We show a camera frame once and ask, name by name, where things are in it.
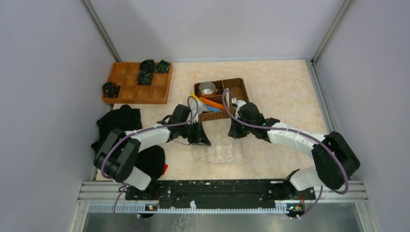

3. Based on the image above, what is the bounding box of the orange wooden compartment tray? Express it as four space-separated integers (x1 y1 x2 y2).
101 62 173 104

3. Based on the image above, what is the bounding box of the white toothpaste tube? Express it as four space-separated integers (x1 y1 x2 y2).
197 100 211 113

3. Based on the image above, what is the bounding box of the brown wicker divided basket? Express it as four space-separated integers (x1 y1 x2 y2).
193 77 250 123

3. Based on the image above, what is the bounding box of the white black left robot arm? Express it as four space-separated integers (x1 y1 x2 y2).
93 104 211 190

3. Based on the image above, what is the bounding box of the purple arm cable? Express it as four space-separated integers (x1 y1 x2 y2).
101 95 200 230
221 89 350 220

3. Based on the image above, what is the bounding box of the clear textured plastic tray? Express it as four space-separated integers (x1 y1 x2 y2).
191 140 254 165

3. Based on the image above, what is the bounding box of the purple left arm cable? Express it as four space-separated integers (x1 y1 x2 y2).
101 95 200 230

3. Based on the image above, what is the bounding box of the black orange rolled sock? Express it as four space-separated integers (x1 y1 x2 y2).
102 82 120 98

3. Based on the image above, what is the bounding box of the metal cup orange base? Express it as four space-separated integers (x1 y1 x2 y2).
198 82 217 97

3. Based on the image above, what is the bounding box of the black patterned rolled sock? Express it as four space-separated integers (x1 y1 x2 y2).
137 72 153 86

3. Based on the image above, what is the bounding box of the orange toothbrush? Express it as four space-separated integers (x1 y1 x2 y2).
199 97 225 111

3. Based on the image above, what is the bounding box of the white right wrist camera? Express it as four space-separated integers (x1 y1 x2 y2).
231 98 247 110

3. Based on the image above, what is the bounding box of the black cloth pile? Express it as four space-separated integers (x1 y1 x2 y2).
91 105 165 179

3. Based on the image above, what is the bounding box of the black green rolled sock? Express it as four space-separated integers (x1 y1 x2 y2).
154 59 170 74

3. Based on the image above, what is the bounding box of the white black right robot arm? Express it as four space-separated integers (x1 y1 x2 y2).
228 100 361 191

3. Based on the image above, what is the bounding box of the red small object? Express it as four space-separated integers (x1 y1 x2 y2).
162 164 168 175

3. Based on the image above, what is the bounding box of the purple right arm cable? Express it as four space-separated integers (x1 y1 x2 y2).
221 89 350 220

